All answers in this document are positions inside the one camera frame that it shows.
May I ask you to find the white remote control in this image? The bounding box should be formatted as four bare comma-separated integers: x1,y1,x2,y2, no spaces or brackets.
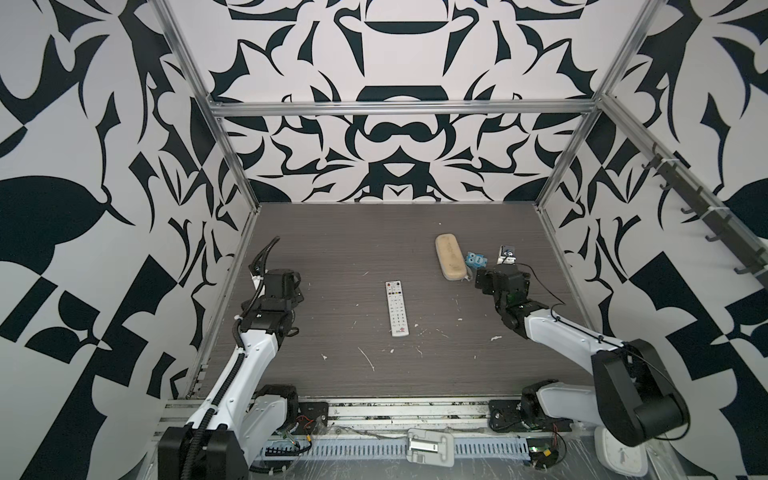
385,280,409,338

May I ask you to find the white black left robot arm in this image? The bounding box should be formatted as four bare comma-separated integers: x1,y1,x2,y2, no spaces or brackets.
157,269,303,479

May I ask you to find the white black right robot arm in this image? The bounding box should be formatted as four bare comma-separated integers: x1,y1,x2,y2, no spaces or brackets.
475,264,691,447

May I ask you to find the beige oblong sponge block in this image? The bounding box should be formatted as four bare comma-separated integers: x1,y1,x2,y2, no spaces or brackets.
435,233,468,281

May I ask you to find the blue toy figure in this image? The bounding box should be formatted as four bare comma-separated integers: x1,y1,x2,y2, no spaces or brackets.
465,252,488,270

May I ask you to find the small circuit board green LED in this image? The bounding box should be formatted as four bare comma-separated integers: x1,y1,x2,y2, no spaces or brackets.
527,438,568,471

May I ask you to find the square white clock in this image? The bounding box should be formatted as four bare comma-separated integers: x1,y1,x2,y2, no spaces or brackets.
594,426,649,477

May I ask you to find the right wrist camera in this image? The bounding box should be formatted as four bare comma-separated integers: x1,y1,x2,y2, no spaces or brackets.
496,245,517,265

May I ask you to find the white bracket plate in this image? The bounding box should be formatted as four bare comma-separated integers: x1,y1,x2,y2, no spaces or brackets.
406,429,455,468

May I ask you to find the white slotted cable duct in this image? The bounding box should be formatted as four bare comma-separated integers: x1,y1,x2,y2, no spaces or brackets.
257,436,529,462

